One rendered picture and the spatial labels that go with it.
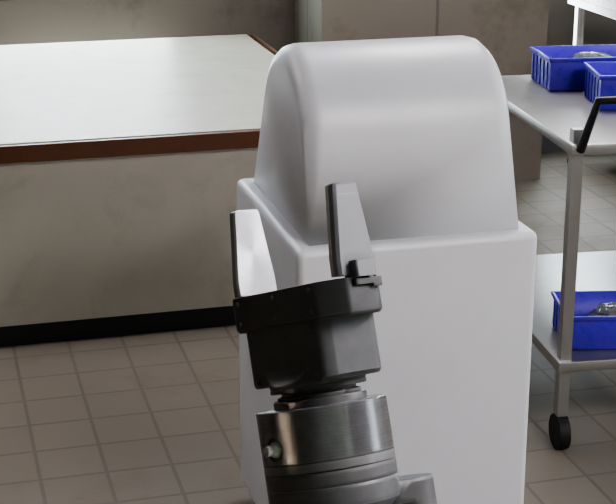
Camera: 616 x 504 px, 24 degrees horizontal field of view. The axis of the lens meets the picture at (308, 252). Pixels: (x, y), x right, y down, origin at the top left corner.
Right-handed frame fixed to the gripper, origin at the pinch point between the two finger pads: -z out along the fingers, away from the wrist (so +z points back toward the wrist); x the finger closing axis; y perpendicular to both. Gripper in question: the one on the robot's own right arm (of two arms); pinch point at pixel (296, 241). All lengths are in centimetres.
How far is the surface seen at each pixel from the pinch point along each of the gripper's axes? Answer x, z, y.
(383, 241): -179, -16, -169
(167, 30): -526, -165, -358
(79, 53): -505, -146, -291
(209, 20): -516, -168, -377
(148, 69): -455, -126, -295
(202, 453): -306, 34, -195
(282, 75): -195, -60, -159
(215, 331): -380, -5, -258
